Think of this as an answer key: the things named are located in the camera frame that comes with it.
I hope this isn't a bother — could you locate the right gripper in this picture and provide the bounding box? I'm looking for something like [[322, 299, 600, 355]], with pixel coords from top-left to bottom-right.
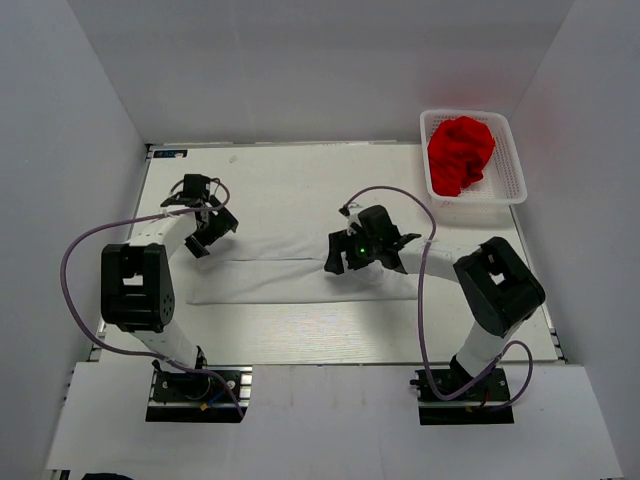
[[325, 226, 381, 275]]

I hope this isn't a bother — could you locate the white t shirt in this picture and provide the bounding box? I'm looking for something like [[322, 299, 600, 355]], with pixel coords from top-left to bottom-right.
[[186, 235, 417, 306]]

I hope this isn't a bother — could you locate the red t shirt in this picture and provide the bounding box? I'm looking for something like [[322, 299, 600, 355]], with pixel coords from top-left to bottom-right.
[[427, 116, 496, 197]]

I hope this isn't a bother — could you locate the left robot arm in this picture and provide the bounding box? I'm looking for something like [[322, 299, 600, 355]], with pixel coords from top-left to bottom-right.
[[101, 174, 238, 399]]

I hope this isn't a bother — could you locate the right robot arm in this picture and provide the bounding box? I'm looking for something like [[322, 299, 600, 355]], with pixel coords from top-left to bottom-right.
[[324, 205, 546, 399]]

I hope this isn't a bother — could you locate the blue label sticker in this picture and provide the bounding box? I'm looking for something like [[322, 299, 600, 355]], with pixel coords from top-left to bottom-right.
[[153, 149, 188, 159]]

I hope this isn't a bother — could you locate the white plastic basket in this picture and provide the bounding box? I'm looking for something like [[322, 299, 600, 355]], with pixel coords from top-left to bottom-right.
[[420, 109, 527, 214]]

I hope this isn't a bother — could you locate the dark blue object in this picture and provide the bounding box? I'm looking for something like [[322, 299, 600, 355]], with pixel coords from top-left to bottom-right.
[[81, 472, 133, 480]]

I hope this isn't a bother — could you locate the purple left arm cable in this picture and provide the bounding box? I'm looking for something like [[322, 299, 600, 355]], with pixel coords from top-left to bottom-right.
[[59, 177, 246, 420]]

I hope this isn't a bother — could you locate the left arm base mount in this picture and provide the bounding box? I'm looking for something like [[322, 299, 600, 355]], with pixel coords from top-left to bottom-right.
[[145, 366, 253, 424]]

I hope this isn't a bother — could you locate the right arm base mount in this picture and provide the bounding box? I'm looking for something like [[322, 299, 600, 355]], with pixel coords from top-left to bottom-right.
[[409, 368, 514, 426]]

